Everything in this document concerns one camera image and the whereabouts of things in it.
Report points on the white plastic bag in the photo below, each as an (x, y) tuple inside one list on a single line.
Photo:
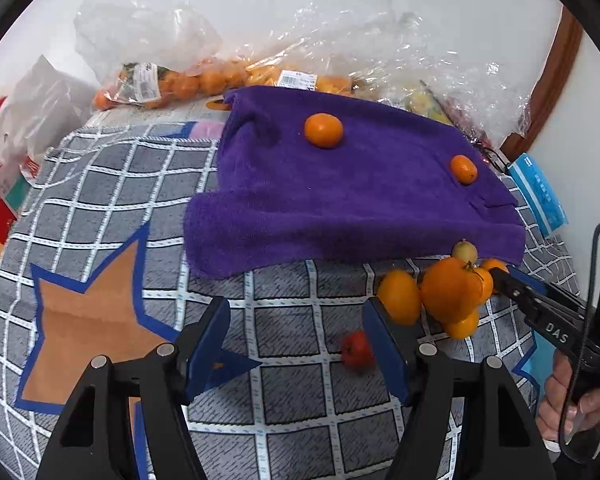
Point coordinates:
[(45, 100)]

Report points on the brown wooden frame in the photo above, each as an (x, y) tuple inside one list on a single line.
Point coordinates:
[(555, 75)]

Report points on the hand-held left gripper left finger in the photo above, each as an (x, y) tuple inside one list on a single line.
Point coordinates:
[(207, 352)]

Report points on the grey grid printed blanket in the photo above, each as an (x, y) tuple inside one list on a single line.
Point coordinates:
[(105, 185)]

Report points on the small red fruit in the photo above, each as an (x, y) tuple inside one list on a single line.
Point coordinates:
[(357, 351)]

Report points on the blue tissue pack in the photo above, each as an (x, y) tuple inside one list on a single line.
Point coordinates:
[(537, 192)]

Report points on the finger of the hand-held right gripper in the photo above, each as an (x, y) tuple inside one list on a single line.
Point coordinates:
[(515, 290), (530, 281)]

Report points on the oval orange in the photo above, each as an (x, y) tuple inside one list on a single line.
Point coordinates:
[(400, 297)]

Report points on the yellow packet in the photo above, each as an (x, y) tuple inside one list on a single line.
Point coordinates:
[(425, 104)]

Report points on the crinkled clear plastic wrap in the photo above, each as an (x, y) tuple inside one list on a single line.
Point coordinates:
[(430, 45)]

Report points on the small yellow-green fruit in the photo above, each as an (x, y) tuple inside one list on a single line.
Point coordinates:
[(465, 251)]

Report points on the small orange mandarin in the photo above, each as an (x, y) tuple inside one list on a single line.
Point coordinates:
[(463, 169), (495, 265), (486, 285), (462, 327)]

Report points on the purple towel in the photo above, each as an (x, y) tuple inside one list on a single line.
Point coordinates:
[(330, 200)]

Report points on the large orange with stem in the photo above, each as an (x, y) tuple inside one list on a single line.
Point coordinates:
[(447, 290)]

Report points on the person's right hand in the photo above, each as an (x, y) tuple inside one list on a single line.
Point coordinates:
[(555, 400)]

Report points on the flat orange mandarin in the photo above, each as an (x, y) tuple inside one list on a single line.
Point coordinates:
[(323, 130)]

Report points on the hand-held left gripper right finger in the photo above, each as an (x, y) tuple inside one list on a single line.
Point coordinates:
[(386, 352)]

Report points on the clear bag of oranges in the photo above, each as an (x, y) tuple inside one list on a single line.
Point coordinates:
[(180, 85), (330, 82)]

